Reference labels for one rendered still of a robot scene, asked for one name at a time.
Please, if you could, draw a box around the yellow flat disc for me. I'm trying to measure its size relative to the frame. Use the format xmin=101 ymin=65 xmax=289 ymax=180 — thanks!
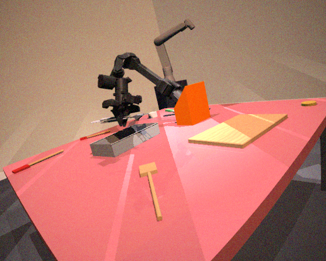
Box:
xmin=301 ymin=101 xmax=316 ymax=107

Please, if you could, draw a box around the beige short cylinder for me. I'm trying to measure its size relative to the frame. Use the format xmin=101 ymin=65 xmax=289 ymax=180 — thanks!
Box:
xmin=148 ymin=111 xmax=158 ymax=119

